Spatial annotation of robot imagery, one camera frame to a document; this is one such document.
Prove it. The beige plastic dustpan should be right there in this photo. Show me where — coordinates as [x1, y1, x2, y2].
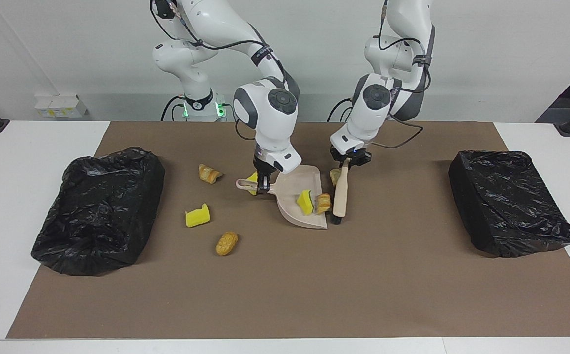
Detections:
[236, 165, 328, 230]

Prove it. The beige hand brush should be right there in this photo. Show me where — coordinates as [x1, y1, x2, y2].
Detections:
[332, 157, 352, 225]

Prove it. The striped croissant piece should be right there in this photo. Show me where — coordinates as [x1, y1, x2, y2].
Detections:
[198, 164, 223, 185]
[314, 193, 333, 215]

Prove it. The brown peanut shaped bread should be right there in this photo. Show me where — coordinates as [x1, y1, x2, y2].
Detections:
[215, 232, 239, 256]

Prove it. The black bag lined bin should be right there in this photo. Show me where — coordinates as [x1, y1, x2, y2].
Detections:
[448, 150, 570, 258]
[30, 147, 166, 276]

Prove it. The brown table mat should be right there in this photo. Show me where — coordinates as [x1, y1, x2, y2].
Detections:
[6, 121, 570, 339]

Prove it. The white box with labels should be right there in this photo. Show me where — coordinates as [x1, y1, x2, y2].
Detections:
[34, 94, 89, 118]

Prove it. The black base cable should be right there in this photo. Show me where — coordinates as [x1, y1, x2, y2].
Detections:
[327, 97, 354, 122]
[161, 95, 187, 122]

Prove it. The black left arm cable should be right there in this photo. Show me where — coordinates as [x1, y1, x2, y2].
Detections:
[366, 0, 435, 149]

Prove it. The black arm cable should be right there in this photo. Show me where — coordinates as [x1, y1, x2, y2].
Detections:
[150, 0, 288, 143]
[366, 0, 435, 149]

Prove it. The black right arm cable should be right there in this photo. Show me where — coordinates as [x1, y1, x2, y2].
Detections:
[150, 0, 288, 143]

